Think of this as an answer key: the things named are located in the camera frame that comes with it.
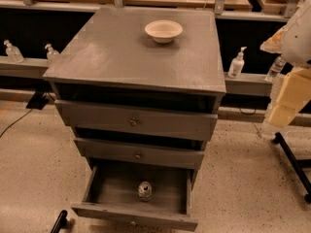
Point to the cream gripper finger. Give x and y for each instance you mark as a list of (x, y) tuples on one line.
[(274, 43), (294, 95)]

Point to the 7up soda can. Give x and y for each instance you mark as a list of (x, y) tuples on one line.
[(145, 191)]

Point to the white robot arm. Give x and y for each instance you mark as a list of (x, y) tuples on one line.
[(293, 43)]

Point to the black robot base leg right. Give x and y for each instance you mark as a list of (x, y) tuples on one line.
[(299, 165)]

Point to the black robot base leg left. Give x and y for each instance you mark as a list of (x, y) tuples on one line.
[(60, 222)]

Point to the grey wooden drawer cabinet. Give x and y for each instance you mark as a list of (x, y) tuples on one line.
[(112, 60)]

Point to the grey middle drawer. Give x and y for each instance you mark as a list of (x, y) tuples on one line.
[(102, 149)]

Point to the grey top drawer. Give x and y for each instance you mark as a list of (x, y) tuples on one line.
[(146, 121)]

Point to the grey open bottom drawer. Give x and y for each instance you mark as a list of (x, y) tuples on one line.
[(112, 194)]

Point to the clear plastic water bottle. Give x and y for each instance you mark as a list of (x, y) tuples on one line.
[(276, 67)]

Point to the white pump lotion bottle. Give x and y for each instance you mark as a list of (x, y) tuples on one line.
[(237, 64)]

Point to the white paper bowl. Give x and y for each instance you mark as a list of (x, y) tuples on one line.
[(163, 31)]

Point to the black floor box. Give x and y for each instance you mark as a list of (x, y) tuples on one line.
[(38, 101)]

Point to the grey metal shelf rail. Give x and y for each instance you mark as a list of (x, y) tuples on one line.
[(28, 74)]

